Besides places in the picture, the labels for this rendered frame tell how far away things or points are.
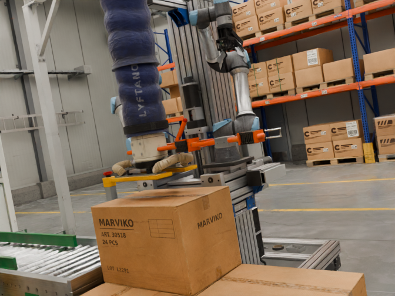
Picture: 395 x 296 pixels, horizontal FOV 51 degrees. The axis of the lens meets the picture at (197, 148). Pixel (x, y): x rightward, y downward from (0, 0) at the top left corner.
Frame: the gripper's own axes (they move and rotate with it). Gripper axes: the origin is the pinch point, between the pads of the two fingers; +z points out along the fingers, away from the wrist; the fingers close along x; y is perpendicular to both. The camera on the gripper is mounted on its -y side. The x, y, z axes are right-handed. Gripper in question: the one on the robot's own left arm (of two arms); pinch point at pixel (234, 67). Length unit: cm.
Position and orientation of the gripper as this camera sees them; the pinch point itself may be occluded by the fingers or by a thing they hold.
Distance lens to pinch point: 211.1
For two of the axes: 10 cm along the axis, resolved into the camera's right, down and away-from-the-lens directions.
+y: -5.9, 1.4, -7.9
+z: 1.6, 9.9, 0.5
